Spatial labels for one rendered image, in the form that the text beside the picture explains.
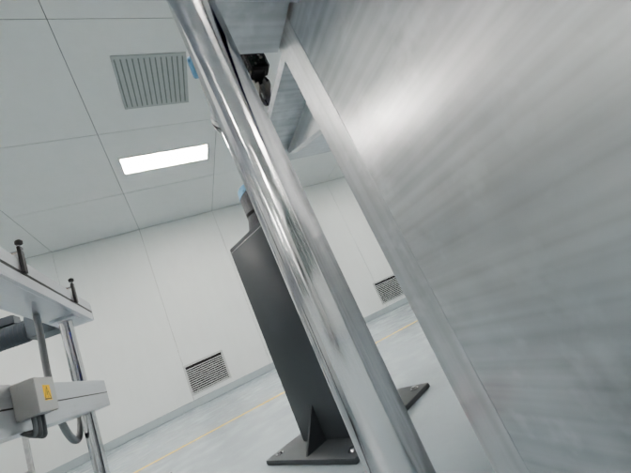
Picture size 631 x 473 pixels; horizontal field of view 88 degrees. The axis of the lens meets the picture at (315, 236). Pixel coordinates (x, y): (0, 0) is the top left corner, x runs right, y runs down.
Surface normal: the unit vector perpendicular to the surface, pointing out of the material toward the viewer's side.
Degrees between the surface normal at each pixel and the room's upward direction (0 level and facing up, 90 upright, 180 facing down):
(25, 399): 90
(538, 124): 90
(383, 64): 90
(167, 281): 90
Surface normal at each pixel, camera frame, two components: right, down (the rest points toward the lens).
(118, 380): 0.30, -0.37
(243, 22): 0.40, 0.88
